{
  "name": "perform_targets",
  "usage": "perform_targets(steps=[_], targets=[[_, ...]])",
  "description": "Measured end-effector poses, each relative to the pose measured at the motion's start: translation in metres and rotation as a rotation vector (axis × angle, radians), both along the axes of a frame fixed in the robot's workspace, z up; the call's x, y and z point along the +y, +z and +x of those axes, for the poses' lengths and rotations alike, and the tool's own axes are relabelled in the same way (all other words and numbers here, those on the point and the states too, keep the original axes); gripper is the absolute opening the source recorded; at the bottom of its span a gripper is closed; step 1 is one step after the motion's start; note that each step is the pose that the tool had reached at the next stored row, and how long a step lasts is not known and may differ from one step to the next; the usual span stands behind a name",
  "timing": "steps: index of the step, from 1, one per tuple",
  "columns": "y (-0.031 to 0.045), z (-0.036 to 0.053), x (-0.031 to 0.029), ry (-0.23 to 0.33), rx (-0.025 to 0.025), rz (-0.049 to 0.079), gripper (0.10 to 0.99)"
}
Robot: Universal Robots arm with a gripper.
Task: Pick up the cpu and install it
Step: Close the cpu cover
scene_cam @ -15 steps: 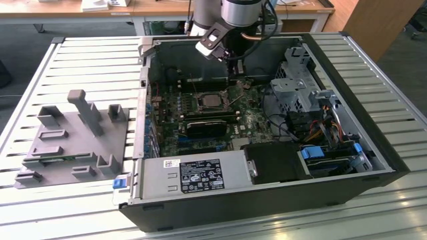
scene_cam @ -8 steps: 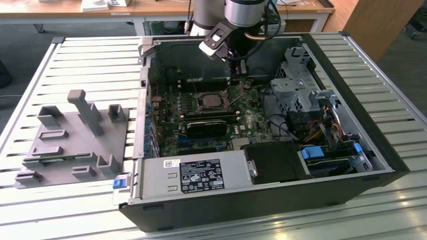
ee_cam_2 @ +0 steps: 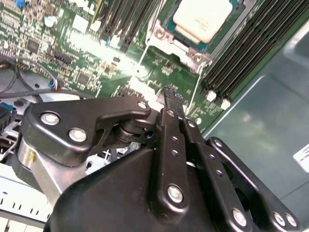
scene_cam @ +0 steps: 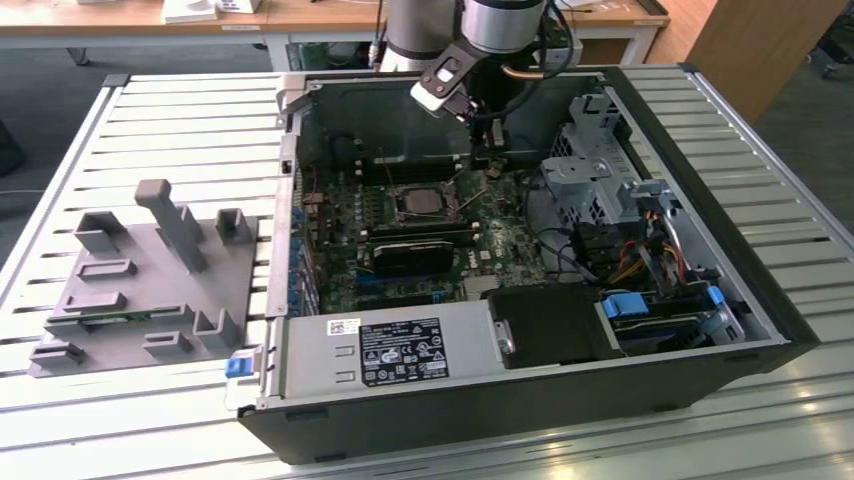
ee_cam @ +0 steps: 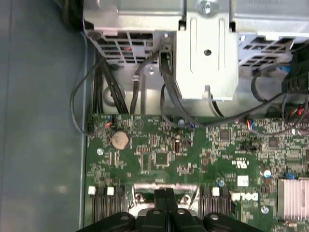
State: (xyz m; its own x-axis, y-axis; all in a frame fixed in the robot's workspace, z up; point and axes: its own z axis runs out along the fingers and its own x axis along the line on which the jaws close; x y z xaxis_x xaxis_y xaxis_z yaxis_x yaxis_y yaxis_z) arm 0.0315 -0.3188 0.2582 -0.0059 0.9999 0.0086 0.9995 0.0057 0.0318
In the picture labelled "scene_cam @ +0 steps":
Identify blue case release latch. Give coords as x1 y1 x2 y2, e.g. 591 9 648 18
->
224 355 258 380

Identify metal socket cover frame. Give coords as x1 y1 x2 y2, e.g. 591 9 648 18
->
446 159 502 214

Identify white cardboard box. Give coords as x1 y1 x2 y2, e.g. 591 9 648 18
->
162 0 221 25

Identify grey power supply unit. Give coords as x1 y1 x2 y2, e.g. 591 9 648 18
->
256 301 508 411

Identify black graphics card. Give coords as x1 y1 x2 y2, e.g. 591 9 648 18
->
365 239 458 279

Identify wooden cabinet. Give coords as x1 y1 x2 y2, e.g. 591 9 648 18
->
684 0 854 126

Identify silver CPU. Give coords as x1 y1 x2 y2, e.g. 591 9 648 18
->
398 188 449 215

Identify silver chipset heatsink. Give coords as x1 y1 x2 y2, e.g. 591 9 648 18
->
462 277 500 301

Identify CPU socket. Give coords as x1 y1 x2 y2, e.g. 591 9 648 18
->
392 182 468 226

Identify black office chair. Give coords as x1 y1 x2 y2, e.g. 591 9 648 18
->
813 7 854 81

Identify metal locking lever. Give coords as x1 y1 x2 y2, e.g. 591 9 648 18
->
374 144 397 191

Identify black bulky object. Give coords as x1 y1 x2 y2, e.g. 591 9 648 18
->
0 117 26 177

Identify grey parts rack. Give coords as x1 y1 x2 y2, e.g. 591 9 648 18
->
23 178 262 380

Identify hard disk in blue carrier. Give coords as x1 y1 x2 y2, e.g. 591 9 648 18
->
596 291 709 354

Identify clear storage box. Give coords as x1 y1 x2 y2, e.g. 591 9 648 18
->
285 41 385 72

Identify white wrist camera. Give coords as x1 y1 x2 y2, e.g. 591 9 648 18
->
408 43 480 120

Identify yellow red power wires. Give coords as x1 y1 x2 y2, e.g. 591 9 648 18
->
612 212 688 284

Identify black plastic shroud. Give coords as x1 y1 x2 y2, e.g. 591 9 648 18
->
488 287 627 371

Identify black PC case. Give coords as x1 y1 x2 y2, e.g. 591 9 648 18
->
236 63 823 466

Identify metal disk bay cage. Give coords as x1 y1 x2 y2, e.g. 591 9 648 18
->
537 89 683 236

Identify green motherboard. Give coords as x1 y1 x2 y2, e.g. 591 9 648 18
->
298 159 554 314

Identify green RAM stick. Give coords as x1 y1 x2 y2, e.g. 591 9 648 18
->
77 310 155 326

